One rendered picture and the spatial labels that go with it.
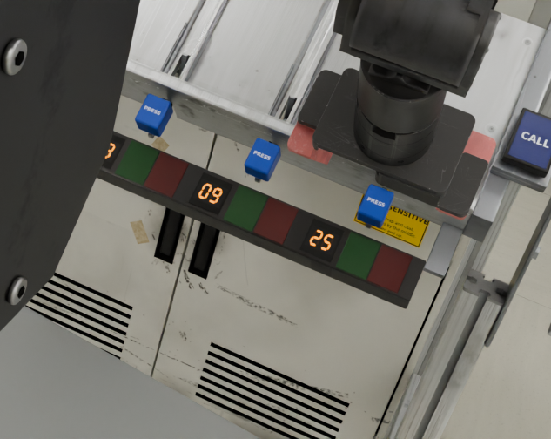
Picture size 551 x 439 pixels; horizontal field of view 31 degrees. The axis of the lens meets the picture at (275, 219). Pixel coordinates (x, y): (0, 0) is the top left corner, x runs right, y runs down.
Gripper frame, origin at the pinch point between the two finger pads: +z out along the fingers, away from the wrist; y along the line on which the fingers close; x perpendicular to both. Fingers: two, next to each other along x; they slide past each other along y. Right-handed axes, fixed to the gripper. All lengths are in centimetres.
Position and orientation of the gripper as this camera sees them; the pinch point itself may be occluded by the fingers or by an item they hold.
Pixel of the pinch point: (385, 175)
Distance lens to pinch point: 79.5
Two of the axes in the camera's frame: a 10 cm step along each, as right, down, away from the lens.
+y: -9.1, -3.8, 1.6
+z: 0.4, 3.2, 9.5
